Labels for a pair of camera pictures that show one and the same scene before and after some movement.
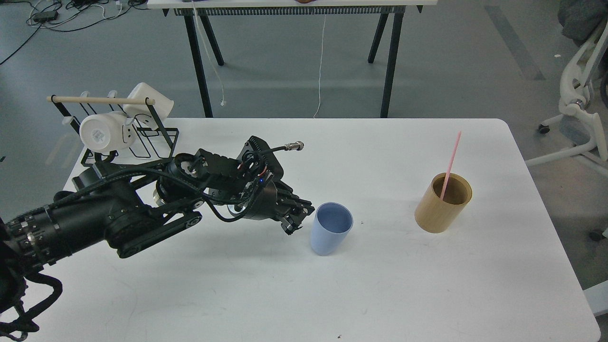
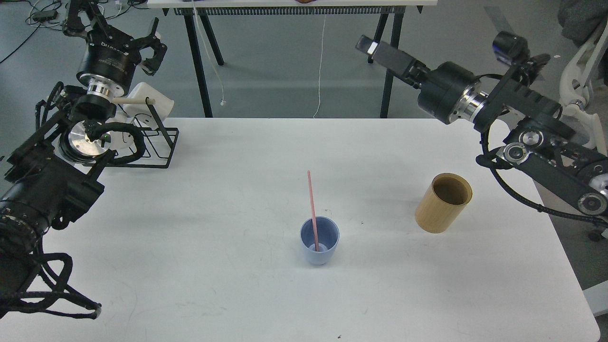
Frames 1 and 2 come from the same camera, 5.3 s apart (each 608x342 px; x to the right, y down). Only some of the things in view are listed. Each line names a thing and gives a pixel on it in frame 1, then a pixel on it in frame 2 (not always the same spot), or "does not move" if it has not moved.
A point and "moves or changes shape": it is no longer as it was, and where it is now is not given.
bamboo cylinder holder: [445, 200] does not move
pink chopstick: [451, 166] → [313, 213]
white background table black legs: [204, 9] does not move
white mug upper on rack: [163, 105] does not move
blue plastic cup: [332, 223] moves or changes shape
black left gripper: [255, 193] → [109, 52]
